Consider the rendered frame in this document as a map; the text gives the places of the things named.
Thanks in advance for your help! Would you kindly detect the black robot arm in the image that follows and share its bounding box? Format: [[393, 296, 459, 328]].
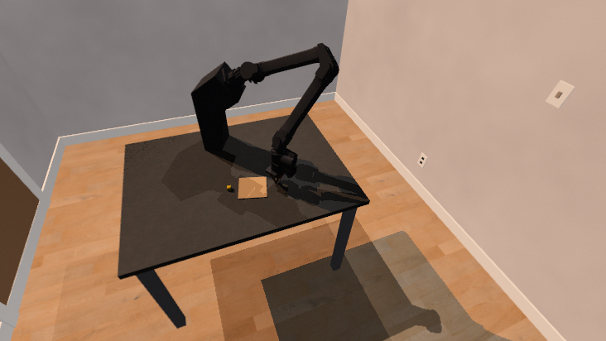
[[222, 43, 339, 178]]

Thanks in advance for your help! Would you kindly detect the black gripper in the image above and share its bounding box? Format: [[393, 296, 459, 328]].
[[266, 161, 285, 183]]

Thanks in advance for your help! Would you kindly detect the orange square mat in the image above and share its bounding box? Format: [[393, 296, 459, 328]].
[[238, 176, 267, 199]]

